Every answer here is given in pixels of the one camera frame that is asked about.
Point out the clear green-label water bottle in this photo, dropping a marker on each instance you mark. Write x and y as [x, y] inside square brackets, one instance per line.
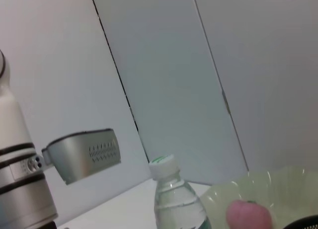
[174, 201]

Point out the pink toy peach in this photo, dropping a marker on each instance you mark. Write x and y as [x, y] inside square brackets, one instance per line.
[246, 214]

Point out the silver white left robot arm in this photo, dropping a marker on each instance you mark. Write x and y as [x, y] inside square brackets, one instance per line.
[15, 129]

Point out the translucent green fruit bowl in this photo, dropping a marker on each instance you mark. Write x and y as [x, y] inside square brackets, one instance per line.
[273, 186]

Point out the black mesh pen holder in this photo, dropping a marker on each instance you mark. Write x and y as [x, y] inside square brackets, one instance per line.
[305, 222]

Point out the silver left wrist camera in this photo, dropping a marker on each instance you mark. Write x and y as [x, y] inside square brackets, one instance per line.
[74, 159]

